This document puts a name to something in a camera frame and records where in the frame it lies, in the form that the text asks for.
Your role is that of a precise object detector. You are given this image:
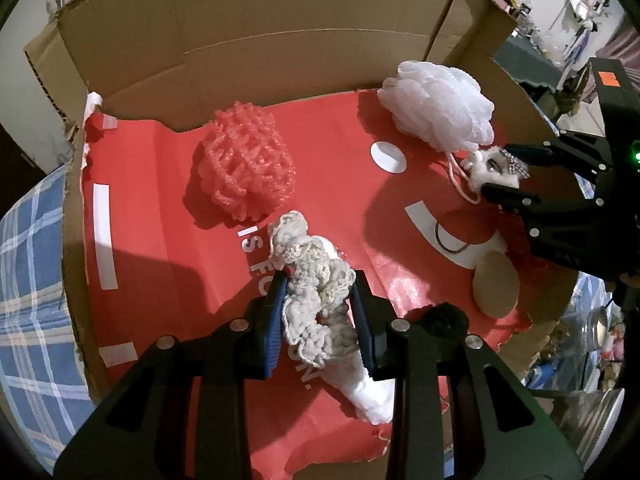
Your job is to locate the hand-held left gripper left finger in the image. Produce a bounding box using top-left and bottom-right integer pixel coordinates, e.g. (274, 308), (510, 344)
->
(52, 267), (291, 480)

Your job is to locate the dresser with dark green cloth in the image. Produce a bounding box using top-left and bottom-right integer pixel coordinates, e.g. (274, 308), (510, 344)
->
(492, 35), (561, 111)

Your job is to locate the white sock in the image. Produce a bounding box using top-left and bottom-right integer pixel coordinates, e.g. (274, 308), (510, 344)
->
(317, 350), (396, 426)

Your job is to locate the small white plush toy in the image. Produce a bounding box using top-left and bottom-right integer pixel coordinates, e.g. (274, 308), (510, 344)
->
(460, 146), (531, 196)

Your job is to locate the beige crochet scrunchie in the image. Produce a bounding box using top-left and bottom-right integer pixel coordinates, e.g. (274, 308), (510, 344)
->
(267, 210), (358, 370)

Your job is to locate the blue plaid blanket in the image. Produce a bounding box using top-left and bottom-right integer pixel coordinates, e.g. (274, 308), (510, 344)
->
(0, 162), (621, 476)

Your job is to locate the cardboard box with red lining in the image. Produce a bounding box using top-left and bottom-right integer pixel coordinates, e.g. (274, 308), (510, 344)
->
(22, 0), (581, 480)

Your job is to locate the pink curtain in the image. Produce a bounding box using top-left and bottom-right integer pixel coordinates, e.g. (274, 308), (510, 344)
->
(597, 10), (640, 66)

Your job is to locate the red mesh sponge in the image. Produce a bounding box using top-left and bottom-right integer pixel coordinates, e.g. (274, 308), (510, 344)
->
(191, 101), (297, 221)

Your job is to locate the small clear plastic cup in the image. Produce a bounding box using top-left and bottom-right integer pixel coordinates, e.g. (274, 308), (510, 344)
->
(560, 305), (612, 356)

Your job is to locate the black fluffy scrunchie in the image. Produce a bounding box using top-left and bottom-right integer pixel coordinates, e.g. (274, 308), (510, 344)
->
(407, 301), (471, 341)

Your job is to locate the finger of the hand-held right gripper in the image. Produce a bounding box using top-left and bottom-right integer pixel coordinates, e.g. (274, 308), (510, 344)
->
(480, 182), (601, 261)
(505, 130), (608, 177)

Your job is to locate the thin black hair tie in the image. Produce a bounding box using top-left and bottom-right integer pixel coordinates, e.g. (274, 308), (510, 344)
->
(434, 220), (471, 255)

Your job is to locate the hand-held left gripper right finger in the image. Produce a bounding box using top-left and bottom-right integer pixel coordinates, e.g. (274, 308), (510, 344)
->
(347, 270), (586, 480)

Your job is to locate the white mesh bath pouf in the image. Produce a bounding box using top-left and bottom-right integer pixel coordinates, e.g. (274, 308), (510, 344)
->
(377, 60), (496, 206)

